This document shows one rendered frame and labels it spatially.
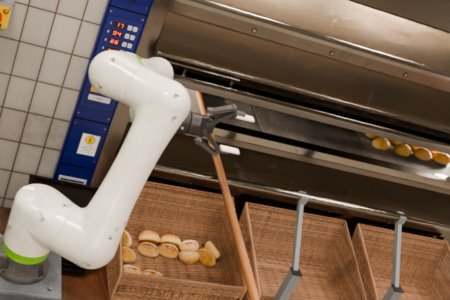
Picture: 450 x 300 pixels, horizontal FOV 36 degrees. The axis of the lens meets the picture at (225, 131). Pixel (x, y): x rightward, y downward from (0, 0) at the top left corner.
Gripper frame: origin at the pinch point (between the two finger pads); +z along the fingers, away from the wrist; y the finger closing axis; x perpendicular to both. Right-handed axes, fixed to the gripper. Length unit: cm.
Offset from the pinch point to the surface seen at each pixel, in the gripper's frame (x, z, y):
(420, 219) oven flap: -53, 131, 53
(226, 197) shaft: -1.8, 5.1, 27.8
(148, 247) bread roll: -34, -4, 84
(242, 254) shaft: 28.5, 4.9, 28.1
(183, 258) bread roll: -32, 13, 85
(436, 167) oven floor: -67, 135, 30
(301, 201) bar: -17, 43, 33
